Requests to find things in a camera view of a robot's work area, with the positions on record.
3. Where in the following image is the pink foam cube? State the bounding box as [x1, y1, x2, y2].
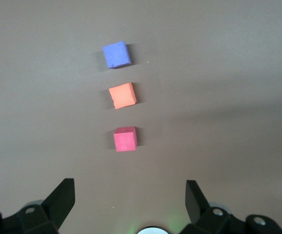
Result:
[113, 126, 138, 152]

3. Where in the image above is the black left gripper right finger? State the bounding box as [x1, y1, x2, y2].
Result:
[179, 180, 282, 234]

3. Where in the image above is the orange foam cube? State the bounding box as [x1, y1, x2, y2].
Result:
[108, 82, 137, 110]

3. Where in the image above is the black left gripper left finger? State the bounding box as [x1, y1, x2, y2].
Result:
[0, 178, 75, 234]

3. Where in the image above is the blue foam cube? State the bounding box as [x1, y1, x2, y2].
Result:
[102, 40, 132, 70]

